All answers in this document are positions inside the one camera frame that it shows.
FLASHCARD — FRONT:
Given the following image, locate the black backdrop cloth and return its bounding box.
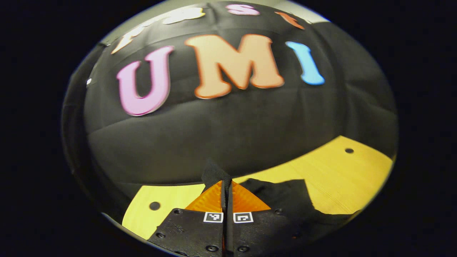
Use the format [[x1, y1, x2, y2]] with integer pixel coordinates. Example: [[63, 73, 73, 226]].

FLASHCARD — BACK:
[[62, 2, 398, 215]]

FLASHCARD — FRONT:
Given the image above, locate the black garment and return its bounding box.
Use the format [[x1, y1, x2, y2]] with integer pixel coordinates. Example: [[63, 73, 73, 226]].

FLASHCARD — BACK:
[[201, 160, 359, 229]]

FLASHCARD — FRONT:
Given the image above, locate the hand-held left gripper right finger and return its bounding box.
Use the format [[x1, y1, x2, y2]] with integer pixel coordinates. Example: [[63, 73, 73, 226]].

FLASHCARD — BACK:
[[226, 180, 316, 257]]

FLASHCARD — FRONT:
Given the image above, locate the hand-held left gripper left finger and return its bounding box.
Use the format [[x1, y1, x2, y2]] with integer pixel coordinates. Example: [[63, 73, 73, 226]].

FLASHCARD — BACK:
[[147, 180, 227, 257]]

